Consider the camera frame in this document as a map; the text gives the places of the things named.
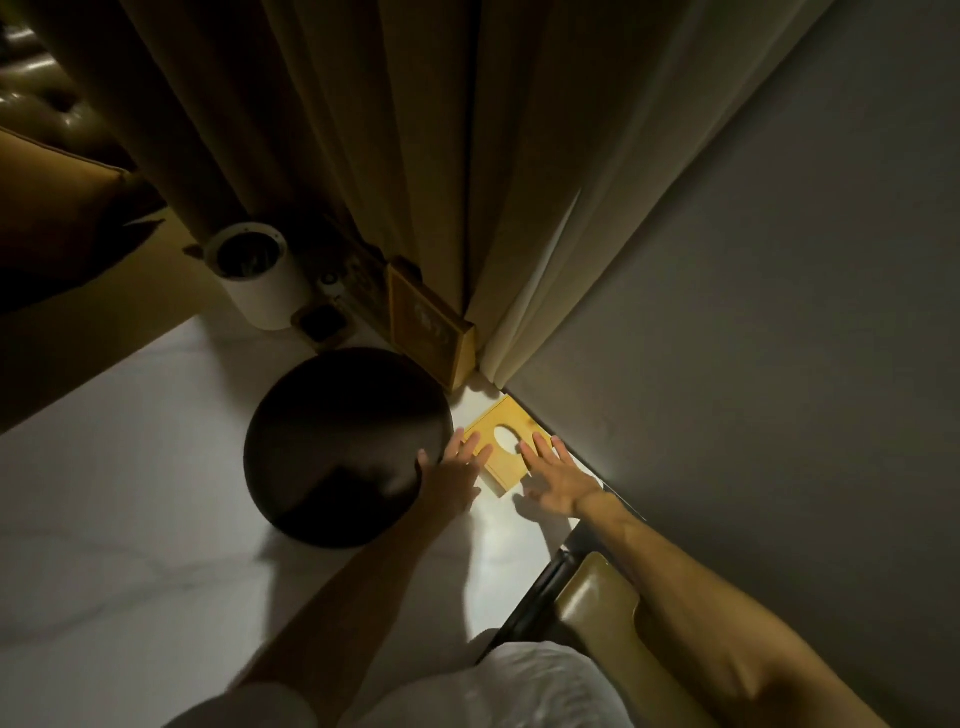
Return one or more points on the person's left hand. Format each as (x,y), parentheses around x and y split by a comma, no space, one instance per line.
(448,484)

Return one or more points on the person's right hand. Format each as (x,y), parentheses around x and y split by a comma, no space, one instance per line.
(559,480)

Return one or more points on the person's left fingers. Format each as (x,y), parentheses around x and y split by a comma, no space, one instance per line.
(466,450)

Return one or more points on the person's right fingers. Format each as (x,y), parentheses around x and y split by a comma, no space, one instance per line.
(543,452)

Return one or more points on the yellow wooden tissue box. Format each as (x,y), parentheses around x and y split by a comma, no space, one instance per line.
(501,461)

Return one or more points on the person's left forearm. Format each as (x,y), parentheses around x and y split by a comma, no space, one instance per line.
(352,607)

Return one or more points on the person's right forearm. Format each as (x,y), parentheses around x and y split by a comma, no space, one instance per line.
(705,607)

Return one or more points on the wooden framed picture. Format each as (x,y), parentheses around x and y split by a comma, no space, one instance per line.
(424,326)

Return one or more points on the dark framed picture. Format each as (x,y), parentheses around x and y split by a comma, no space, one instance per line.
(356,274)

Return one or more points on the white shorts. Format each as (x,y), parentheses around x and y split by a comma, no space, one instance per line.
(495,690)

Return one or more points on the white cylindrical waste bin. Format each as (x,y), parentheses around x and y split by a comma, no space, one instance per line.
(262,281)

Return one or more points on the beige curtain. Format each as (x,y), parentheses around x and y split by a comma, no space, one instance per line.
(450,165)

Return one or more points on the brown sofa cushion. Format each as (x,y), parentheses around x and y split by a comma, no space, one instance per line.
(60,225)

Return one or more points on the tufted dark leather sofa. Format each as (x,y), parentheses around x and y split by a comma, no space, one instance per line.
(41,97)

